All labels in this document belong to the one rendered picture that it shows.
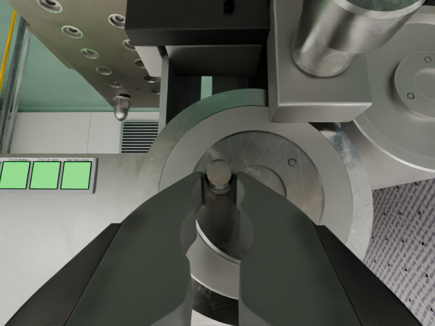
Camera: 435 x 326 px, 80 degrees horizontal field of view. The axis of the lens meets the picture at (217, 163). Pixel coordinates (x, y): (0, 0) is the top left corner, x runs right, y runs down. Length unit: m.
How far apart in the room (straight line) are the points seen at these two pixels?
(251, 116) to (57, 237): 0.48
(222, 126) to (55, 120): 3.47
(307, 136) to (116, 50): 0.33
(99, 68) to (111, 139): 2.75
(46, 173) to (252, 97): 0.48
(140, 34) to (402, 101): 0.17
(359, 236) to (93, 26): 0.36
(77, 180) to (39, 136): 3.10
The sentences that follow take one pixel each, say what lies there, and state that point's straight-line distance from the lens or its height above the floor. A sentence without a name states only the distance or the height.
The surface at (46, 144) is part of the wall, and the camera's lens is 3.57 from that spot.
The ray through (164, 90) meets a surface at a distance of 0.20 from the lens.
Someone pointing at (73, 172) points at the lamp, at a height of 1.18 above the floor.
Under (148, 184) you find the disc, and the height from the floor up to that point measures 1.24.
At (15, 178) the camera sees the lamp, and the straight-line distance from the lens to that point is 0.63.
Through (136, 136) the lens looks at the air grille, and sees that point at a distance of 3.11.
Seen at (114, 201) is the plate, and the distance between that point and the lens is 0.53.
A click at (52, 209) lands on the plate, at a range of 0.59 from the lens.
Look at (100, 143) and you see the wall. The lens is 3.26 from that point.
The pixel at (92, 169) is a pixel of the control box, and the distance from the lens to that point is 0.55.
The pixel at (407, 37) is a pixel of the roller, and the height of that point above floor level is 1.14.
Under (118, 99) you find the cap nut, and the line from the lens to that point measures 0.56.
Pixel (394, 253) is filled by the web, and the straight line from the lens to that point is 0.37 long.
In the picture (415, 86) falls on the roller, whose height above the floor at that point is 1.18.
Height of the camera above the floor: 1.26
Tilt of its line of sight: 12 degrees down
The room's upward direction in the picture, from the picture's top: 179 degrees counter-clockwise
